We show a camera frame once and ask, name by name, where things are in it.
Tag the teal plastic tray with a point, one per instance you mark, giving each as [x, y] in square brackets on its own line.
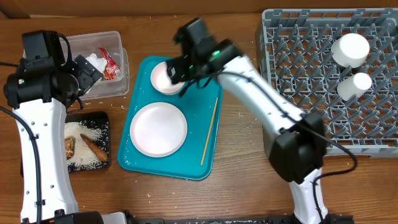
[197, 107]

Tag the wooden chopstick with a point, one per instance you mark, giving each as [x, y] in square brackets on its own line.
[209, 132]

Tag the white napkin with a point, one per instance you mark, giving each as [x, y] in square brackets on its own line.
[98, 63]

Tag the black tray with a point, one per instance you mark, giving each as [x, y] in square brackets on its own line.
[98, 117]

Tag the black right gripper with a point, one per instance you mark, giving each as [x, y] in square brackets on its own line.
[175, 72]

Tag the red snack wrapper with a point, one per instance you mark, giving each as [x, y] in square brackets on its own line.
[112, 69]

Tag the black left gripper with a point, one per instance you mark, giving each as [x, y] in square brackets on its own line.
[87, 74]

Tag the pink small bowl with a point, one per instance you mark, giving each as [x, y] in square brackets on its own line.
[161, 81]

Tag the large white plate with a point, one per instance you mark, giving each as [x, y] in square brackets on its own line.
[158, 129]

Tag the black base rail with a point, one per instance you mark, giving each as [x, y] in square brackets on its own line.
[125, 217]

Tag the clear plastic bin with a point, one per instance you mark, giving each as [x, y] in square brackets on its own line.
[115, 87]

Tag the brown carrot piece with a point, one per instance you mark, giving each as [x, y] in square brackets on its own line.
[98, 152]

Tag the pile of rice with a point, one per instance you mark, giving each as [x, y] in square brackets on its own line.
[84, 158]

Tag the brown shiitake mushroom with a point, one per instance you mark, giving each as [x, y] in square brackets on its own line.
[69, 147]

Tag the grey dishwasher rack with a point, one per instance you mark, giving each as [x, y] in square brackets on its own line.
[294, 56]

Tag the white saucer plate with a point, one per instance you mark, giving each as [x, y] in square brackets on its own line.
[350, 50]

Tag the white upturned cup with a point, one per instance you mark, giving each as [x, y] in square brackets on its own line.
[355, 85]

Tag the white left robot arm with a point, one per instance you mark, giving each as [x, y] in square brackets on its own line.
[48, 195]

